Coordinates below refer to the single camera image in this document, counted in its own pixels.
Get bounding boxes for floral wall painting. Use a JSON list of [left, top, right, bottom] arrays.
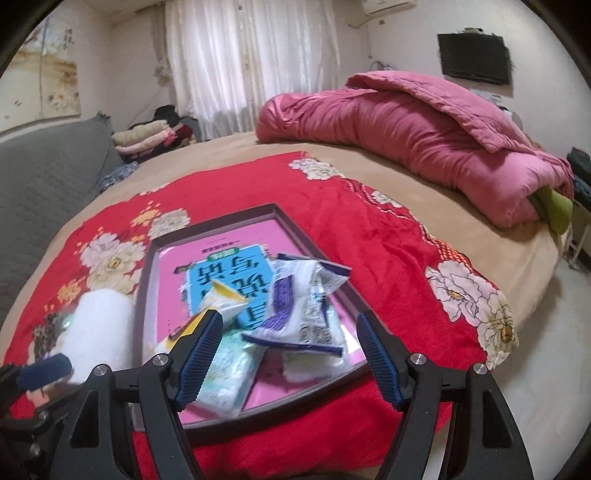
[[0, 9, 84, 134]]

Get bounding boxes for pile of folded clothes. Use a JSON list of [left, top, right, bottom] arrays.
[[112, 106, 201, 162]]

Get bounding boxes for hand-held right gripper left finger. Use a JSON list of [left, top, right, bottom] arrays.
[[58, 309, 225, 480]]

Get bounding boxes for beige bed sheet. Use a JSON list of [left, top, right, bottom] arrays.
[[0, 131, 573, 370]]

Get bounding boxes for pink picture book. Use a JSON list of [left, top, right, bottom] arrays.
[[152, 217, 365, 416]]

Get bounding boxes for green pillow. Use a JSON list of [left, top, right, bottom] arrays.
[[531, 187, 574, 235]]

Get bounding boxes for red floral blanket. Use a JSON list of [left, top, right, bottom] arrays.
[[0, 150, 513, 462]]

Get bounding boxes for blue white wipes packet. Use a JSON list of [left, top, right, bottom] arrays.
[[242, 253, 352, 358]]

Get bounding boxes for grey quilted headboard cover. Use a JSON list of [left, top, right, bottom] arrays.
[[0, 113, 125, 319]]

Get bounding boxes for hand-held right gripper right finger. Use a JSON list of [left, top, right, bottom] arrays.
[[356, 310, 529, 480]]

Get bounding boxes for brown shallow box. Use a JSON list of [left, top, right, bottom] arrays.
[[134, 203, 370, 432]]

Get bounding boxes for blue patterned cloth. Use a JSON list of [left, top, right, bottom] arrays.
[[97, 161, 139, 192]]

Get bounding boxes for pink quilt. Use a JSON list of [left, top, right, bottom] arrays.
[[255, 70, 575, 229]]

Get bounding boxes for leopard print cloth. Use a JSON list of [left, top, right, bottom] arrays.
[[30, 311, 77, 365]]

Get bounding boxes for white toilet paper roll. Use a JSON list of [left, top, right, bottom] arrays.
[[65, 288, 139, 385]]

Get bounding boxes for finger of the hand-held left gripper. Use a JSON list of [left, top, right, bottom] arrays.
[[0, 353, 72, 393], [0, 392, 77, 432]]

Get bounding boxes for dark folded clothes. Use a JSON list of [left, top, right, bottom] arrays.
[[567, 147, 591, 204]]

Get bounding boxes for black wall television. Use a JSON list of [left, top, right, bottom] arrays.
[[438, 32, 511, 86]]

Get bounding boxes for white curtain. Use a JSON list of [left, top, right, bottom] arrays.
[[164, 0, 340, 141]]

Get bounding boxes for white air conditioner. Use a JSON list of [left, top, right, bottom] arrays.
[[360, 0, 411, 14]]

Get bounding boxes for yellow white small packet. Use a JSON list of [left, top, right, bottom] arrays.
[[154, 281, 250, 356]]

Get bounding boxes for small light blue tissue pack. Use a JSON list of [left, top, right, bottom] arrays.
[[194, 330, 267, 418]]

